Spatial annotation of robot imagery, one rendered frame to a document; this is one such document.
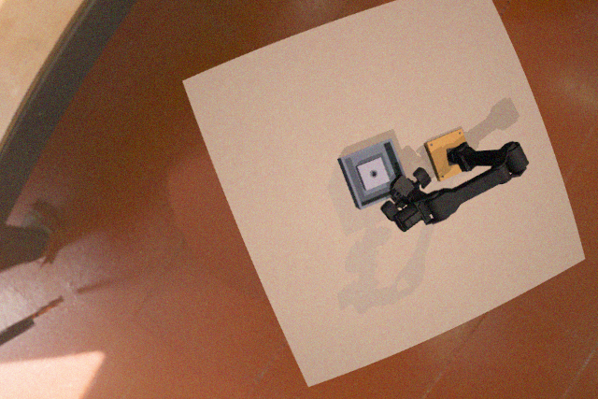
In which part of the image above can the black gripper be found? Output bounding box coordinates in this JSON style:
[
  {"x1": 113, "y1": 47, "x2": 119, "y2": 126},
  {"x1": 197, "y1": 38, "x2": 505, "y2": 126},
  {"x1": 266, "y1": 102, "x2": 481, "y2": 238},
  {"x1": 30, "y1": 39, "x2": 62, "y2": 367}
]
[{"x1": 381, "y1": 167, "x2": 432, "y2": 221}]

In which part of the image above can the white square plate with hole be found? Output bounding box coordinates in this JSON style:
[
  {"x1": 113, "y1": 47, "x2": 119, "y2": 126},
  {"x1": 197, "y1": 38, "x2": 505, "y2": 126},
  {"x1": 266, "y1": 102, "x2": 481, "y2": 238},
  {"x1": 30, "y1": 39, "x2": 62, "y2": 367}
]
[{"x1": 355, "y1": 157, "x2": 389, "y2": 191}]

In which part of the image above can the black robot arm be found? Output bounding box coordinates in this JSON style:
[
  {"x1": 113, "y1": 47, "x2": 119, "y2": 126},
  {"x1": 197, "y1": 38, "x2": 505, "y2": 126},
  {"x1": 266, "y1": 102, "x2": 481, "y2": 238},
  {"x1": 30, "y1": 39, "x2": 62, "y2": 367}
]
[{"x1": 389, "y1": 141, "x2": 529, "y2": 232}]

